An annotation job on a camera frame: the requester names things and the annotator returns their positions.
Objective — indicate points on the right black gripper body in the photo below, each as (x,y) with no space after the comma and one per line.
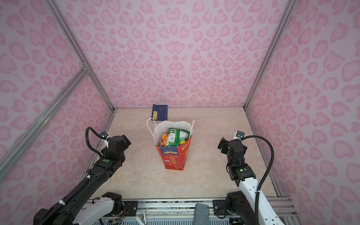
(226,149)

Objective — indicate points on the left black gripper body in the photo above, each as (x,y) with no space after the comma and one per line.
(127,142)

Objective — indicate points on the pink Fox's candy packet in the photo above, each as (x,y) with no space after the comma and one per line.
(164,138)

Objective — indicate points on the red white paper bag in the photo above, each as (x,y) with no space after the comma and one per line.
(174,158)

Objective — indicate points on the green spring tea packet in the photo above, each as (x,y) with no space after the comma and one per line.
(176,137)

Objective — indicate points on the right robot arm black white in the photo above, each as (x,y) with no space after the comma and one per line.
(249,202)

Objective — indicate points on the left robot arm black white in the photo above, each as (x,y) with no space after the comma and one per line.
(64,212)

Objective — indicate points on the grey cloth roll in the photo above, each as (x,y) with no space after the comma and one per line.
(201,215)

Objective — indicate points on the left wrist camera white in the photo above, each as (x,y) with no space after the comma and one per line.
(105,136)

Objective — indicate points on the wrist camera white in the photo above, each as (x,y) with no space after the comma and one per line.
(239,135)
(105,136)

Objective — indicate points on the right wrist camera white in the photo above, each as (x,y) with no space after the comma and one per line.
(239,135)

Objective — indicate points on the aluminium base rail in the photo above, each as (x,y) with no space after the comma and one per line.
(181,211)

